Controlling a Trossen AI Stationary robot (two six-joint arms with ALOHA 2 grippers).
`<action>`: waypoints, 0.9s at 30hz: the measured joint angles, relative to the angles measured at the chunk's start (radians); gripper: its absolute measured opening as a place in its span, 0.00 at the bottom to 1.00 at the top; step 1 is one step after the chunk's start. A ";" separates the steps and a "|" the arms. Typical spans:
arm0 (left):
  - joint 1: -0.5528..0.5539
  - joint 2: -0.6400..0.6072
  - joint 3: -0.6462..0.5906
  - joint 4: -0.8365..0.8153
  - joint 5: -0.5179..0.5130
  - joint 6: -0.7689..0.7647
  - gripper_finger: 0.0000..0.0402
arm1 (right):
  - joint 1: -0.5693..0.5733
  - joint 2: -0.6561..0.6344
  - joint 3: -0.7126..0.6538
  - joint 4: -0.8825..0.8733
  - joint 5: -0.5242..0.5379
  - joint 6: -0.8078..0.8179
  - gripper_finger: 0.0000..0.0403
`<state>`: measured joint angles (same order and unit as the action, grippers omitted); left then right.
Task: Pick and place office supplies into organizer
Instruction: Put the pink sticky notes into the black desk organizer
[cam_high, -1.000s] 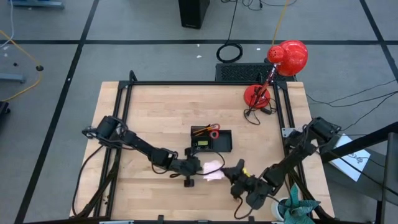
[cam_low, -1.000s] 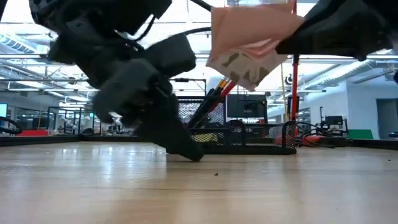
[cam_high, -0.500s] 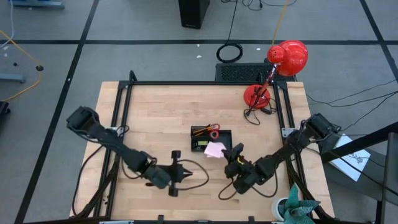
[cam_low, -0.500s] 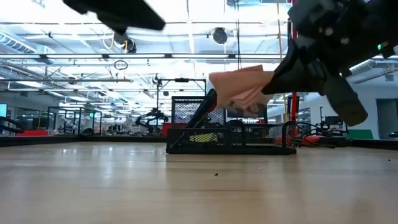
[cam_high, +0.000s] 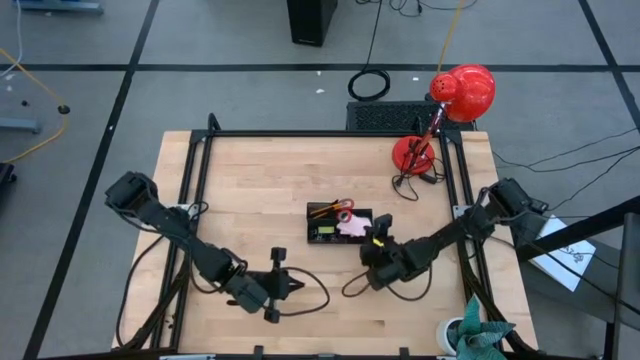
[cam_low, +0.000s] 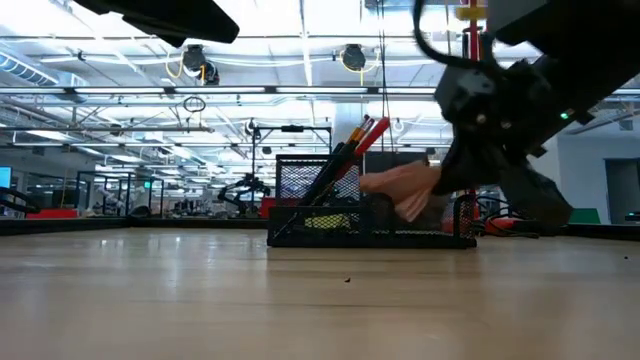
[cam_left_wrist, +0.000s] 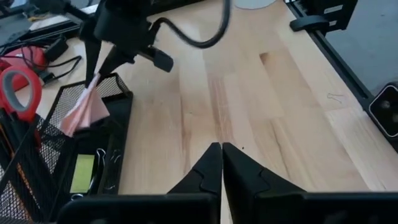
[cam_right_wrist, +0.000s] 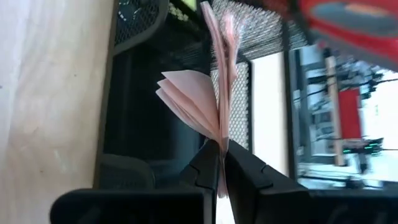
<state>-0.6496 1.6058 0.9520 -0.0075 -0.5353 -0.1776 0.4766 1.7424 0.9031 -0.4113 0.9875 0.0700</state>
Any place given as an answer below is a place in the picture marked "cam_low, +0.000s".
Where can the blue screen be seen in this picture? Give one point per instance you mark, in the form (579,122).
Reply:
(4,176)

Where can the pink sticky note pad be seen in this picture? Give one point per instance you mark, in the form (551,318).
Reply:
(400,185)

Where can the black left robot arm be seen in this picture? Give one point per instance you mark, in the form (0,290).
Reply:
(175,20)

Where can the red background object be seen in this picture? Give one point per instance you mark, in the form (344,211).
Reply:
(267,207)

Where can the black monitor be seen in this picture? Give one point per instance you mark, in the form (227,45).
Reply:
(395,156)

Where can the green board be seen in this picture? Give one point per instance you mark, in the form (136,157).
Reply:
(585,216)

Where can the black mesh desk organizer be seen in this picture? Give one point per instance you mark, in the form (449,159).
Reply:
(370,241)

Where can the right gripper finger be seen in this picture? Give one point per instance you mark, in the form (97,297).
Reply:
(537,197)
(470,172)

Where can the small yellow-green block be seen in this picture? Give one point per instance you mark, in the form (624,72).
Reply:
(327,221)

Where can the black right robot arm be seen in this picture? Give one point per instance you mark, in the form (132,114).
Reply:
(590,50)

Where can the red plastic bin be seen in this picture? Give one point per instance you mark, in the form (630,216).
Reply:
(50,213)

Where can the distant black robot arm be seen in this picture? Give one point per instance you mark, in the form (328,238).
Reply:
(245,187)

